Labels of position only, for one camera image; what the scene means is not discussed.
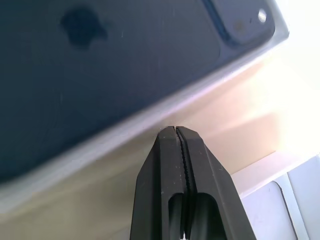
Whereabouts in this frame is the dark blue smartphone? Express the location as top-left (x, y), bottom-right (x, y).
top-left (0, 0), bottom-right (276, 182)

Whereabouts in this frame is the white phone box base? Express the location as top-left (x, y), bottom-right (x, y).
top-left (0, 0), bottom-right (291, 217)

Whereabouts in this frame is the white box lid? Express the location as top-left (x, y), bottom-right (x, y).
top-left (231, 151), bottom-right (320, 240)

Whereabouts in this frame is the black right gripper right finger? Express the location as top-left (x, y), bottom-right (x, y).
top-left (175, 126), bottom-right (256, 240)

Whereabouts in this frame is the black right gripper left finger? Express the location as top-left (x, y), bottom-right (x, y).
top-left (129, 125), bottom-right (188, 240)

